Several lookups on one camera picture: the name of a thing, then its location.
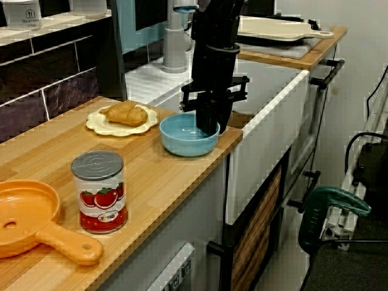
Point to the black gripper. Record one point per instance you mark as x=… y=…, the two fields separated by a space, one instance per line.
x=212 y=69

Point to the light blue bowl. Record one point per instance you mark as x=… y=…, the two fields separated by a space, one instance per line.
x=182 y=142

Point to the tomato print tin can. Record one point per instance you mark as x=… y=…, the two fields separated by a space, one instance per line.
x=100 y=197

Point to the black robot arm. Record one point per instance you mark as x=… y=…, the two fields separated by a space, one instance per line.
x=215 y=21

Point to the white sink basin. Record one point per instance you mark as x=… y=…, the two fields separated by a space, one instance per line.
x=266 y=145

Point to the grey toy faucet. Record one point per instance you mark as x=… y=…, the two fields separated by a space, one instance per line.
x=174 y=45

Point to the brown toy croissant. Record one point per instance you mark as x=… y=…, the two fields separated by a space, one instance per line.
x=125 y=114

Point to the white stove tray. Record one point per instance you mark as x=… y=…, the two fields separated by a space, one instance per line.
x=285 y=50

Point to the cream cutting board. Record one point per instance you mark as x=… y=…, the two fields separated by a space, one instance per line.
x=272 y=28

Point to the dark upright pillar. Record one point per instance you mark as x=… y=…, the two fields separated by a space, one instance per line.
x=116 y=60

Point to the cream scalloped plate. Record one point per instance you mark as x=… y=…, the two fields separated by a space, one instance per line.
x=100 y=128

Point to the wooden slat drawer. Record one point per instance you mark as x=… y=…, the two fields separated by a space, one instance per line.
x=257 y=230

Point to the black rectangular panel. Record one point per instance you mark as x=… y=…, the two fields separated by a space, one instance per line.
x=150 y=13

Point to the grey toy appliance panel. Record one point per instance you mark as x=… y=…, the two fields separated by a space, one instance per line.
x=179 y=269

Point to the plain white jar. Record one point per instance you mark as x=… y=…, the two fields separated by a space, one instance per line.
x=88 y=7

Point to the black box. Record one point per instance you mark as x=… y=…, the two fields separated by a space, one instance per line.
x=376 y=169

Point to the white jar with label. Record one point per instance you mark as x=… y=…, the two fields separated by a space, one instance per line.
x=22 y=15

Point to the aluminium frame rail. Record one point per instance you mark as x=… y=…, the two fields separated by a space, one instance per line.
x=374 y=121

